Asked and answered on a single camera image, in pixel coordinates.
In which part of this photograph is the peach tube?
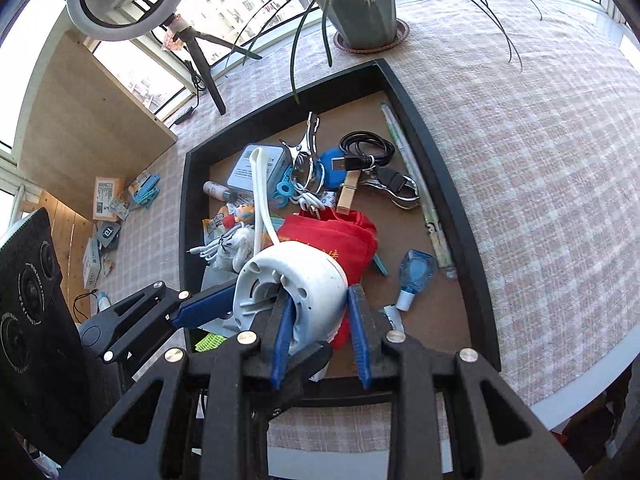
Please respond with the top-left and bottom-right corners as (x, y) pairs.
(201, 180), (237, 202)

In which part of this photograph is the black tray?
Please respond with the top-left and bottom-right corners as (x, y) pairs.
(178, 58), (503, 408)

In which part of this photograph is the black coiled cable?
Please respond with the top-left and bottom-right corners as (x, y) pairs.
(338, 130), (397, 174)

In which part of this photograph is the wooden clothespin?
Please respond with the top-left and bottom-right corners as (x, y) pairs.
(335, 169), (362, 217)

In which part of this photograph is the white ring light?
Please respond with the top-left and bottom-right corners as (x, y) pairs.
(65, 0), (196, 42)

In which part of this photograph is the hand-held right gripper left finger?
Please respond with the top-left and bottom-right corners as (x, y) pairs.
(59, 292), (297, 480)

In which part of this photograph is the grey sachet with dark circle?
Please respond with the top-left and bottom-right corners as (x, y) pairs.
(96, 221), (122, 251)

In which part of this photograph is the red printed bag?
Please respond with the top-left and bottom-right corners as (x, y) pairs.
(274, 211), (379, 352)

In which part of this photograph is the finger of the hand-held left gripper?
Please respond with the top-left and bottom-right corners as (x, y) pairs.
(79, 280), (237, 365)
(280, 341), (334, 413)

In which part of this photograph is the blue round tape measure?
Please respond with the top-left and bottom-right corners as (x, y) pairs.
(316, 146), (352, 189)

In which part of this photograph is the wooden slat board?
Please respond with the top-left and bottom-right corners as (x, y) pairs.
(39, 189), (98, 311)

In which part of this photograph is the white floral printed box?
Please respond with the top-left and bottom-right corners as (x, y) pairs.
(81, 236), (104, 289)

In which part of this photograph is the black silver key clip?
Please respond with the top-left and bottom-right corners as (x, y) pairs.
(359, 165), (419, 211)

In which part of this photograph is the pink round coaster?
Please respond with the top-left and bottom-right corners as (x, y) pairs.
(333, 18), (411, 54)

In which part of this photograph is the pink checked tablecloth desktop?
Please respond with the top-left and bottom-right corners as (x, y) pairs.
(75, 0), (640, 453)

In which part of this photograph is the silver metal clamp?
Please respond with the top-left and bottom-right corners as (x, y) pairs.
(279, 111), (323, 196)

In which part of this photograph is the teal plastic clip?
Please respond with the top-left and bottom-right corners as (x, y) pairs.
(273, 169), (297, 208)

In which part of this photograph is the grey plant pot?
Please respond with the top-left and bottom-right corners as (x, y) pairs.
(304, 0), (399, 52)

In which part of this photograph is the small blue bottle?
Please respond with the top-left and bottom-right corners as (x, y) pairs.
(397, 249), (437, 312)

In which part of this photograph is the small orange packet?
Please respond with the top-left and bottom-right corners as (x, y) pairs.
(201, 216), (227, 242)

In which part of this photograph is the wooden upright panel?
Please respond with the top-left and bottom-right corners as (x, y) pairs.
(17, 30), (179, 222)

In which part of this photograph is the white round plastic device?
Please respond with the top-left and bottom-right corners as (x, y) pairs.
(233, 241), (350, 357)

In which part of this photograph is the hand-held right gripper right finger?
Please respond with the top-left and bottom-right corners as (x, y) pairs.
(347, 284), (583, 480)

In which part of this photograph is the cartoon figure keychain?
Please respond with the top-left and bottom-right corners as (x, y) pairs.
(219, 201), (257, 234)

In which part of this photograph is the green mesh item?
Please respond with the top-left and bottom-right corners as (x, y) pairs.
(194, 334), (227, 354)

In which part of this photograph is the grey tube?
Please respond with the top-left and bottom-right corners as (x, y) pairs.
(382, 306), (407, 335)

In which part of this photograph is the blue phone stand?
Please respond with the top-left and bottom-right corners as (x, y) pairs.
(128, 172), (162, 211)

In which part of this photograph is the orange tissue pack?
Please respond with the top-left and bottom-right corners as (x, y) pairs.
(93, 175), (127, 222)

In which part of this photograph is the white audio jack cable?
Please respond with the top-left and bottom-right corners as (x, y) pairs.
(186, 231), (242, 267)

